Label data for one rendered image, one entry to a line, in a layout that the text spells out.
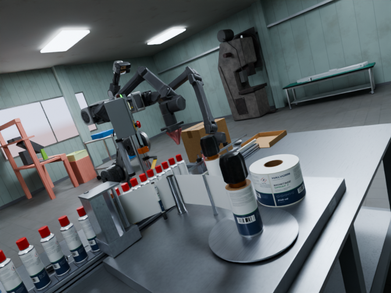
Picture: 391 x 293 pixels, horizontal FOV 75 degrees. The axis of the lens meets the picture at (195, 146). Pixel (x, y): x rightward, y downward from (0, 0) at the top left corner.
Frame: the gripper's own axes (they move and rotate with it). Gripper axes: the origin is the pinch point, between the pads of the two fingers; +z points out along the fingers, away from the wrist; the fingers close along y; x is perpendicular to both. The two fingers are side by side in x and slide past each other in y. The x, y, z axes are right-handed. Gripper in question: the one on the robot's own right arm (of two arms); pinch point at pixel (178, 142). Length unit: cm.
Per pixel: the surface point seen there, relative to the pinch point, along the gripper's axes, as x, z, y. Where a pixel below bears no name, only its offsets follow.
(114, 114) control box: 21.6, -21.9, -14.2
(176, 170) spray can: 17.0, 17.3, 6.3
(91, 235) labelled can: 18, 23, -47
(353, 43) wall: 74, -11, 762
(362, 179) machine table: -64, 37, 38
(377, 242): -56, 98, 76
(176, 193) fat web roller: -1.4, 20.6, -11.8
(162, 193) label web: 4.5, 19.2, -15.1
